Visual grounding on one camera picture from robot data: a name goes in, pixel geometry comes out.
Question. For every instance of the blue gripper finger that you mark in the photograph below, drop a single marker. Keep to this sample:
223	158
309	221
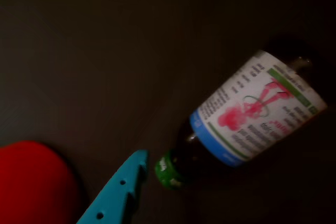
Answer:
118	195

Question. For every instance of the red plastic bucket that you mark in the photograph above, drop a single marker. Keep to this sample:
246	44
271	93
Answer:
34	182

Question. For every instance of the dark labelled medicine bottle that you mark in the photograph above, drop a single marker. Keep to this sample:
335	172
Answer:
249	108

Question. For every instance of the grey table mat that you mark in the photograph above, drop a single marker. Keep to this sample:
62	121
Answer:
105	51

